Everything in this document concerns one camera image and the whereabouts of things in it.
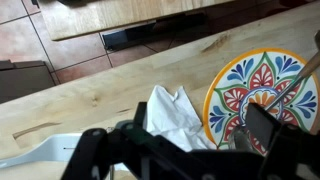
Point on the wooden robot platform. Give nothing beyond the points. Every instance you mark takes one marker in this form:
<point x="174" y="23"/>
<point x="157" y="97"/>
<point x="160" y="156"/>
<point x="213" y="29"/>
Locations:
<point x="100" y="16"/>

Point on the brown cardboard box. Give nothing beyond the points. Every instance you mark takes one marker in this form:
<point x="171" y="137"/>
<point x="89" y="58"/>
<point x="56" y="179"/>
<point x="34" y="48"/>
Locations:
<point x="23" y="81"/>

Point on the white crumpled cloth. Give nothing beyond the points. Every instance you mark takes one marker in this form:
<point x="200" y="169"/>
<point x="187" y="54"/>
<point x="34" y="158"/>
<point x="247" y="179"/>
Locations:
<point x="173" y="116"/>

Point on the colourful painted plate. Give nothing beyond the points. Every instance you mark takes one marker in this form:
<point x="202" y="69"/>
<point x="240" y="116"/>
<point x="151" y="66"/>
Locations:
<point x="233" y="76"/>

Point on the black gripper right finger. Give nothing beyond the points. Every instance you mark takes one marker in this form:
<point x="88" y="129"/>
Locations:
<point x="263" y="125"/>

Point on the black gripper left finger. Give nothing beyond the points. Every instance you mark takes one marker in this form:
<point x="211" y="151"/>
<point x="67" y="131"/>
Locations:
<point x="140" y="116"/>

